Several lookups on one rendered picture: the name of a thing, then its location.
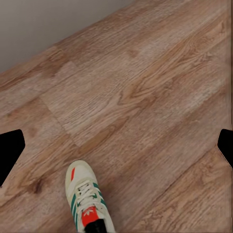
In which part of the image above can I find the gym shoe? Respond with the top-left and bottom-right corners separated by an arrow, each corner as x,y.
65,159 -> 115,233

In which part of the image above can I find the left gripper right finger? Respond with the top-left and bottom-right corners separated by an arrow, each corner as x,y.
217,129 -> 233,168

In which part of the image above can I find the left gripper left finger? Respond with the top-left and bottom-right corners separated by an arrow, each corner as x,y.
0,129 -> 25,188

